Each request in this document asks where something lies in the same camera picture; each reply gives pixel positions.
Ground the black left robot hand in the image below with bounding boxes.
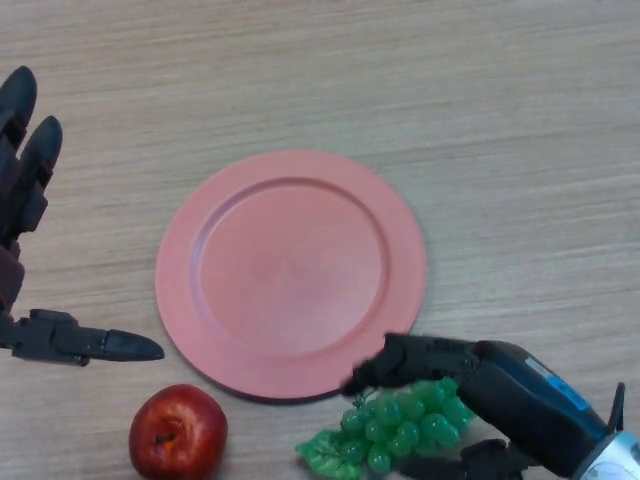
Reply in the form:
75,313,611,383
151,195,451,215
0,65,166,368

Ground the red apple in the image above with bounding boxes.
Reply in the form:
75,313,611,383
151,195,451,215
128,383,229,480

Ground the pink round plate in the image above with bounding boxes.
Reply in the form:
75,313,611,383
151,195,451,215
154,149,429,405

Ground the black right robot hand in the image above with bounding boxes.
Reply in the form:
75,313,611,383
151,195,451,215
341,332,614,480

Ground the green grapes bunch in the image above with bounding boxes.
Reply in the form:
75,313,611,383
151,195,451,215
294,377,478,480

